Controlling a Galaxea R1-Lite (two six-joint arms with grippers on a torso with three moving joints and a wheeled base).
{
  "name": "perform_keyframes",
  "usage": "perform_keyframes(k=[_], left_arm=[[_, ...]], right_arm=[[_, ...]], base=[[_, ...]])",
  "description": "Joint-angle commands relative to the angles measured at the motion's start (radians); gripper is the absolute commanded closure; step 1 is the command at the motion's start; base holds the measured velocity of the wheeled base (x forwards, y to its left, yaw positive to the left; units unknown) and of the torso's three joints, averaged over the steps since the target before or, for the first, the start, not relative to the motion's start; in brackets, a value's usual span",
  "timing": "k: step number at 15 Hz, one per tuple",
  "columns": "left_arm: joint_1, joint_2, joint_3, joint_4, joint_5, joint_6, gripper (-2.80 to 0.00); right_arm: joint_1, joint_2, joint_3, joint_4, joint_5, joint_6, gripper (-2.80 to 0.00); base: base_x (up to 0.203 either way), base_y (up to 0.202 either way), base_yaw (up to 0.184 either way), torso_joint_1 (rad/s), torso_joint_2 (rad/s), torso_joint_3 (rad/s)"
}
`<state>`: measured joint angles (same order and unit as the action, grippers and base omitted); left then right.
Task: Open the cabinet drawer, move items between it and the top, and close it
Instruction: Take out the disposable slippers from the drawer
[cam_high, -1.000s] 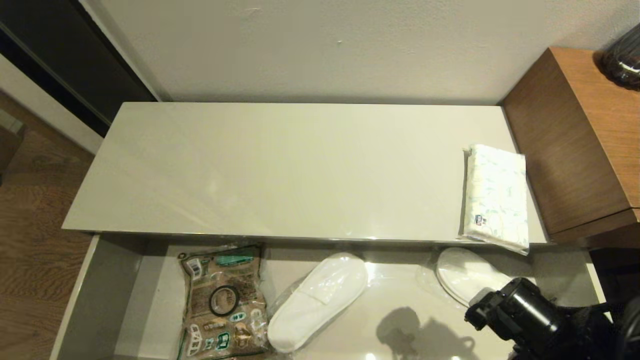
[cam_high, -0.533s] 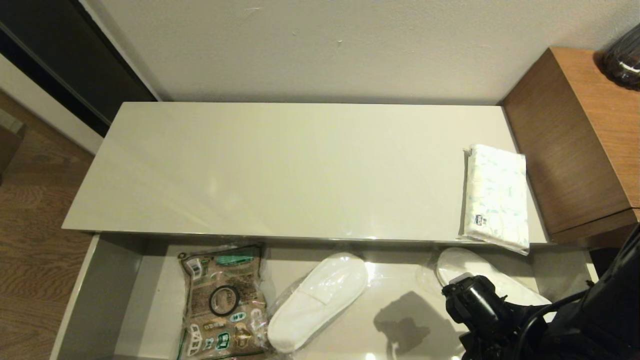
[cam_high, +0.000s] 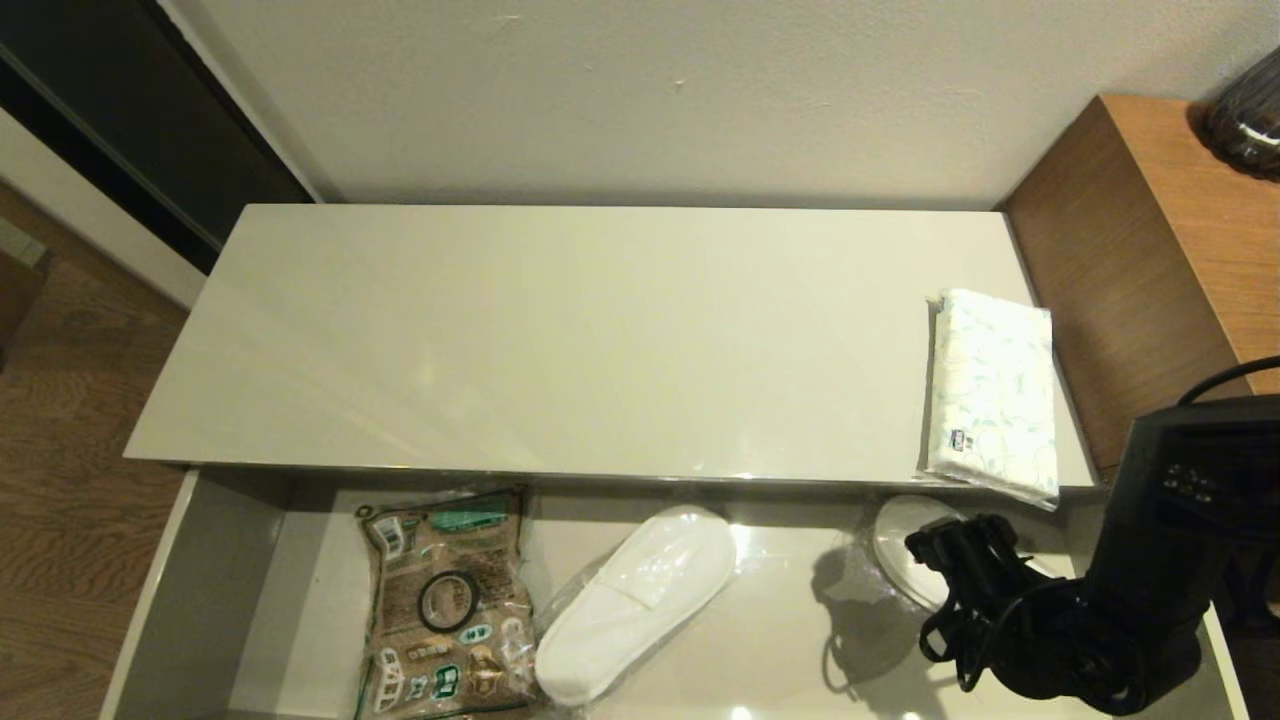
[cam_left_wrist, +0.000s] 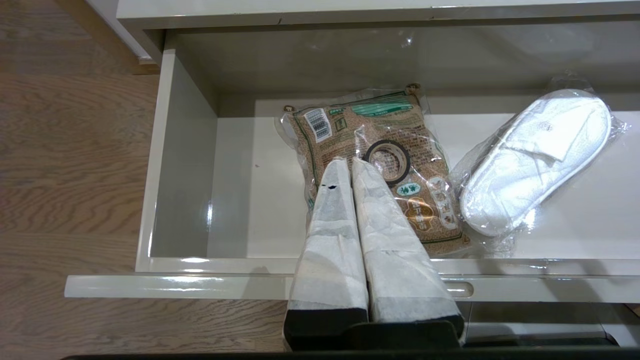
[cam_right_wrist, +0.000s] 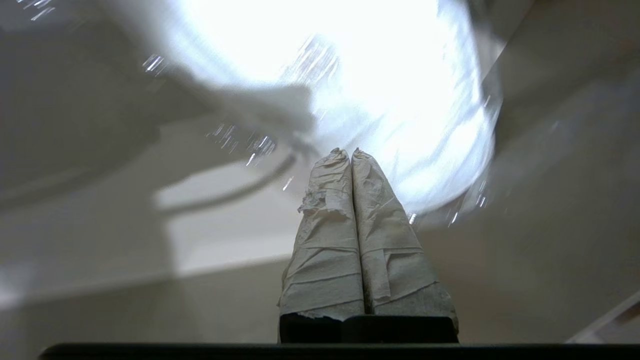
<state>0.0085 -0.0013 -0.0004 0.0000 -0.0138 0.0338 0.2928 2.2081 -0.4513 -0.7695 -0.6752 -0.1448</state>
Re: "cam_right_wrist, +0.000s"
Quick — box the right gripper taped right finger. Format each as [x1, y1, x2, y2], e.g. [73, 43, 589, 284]
[351, 147, 460, 344]

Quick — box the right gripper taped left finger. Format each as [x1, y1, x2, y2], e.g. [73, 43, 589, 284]
[277, 147, 367, 344]

